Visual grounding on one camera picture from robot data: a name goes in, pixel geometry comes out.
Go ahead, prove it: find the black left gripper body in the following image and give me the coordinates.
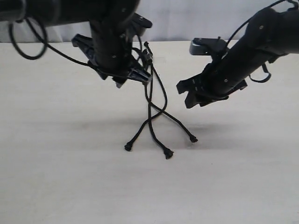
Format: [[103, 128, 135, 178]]
[[87, 55, 151, 88]]

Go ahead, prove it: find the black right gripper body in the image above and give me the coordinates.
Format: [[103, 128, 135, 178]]
[[176, 63, 248, 109]]

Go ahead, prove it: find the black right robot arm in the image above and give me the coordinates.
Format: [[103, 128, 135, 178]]
[[177, 0, 299, 109]]

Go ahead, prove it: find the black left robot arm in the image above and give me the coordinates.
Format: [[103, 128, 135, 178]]
[[0, 0, 152, 87]]

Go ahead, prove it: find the white backdrop curtain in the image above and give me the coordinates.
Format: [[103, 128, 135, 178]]
[[14, 0, 277, 43]]

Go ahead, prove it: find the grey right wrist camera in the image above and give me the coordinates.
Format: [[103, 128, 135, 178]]
[[189, 37, 230, 56]]

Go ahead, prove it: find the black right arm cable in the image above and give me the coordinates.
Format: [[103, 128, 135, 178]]
[[217, 0, 299, 82]]

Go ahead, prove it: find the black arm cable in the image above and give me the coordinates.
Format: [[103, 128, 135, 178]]
[[217, 0, 299, 82], [8, 16, 131, 77]]

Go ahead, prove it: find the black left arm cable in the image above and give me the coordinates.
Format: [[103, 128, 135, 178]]
[[8, 16, 131, 77]]

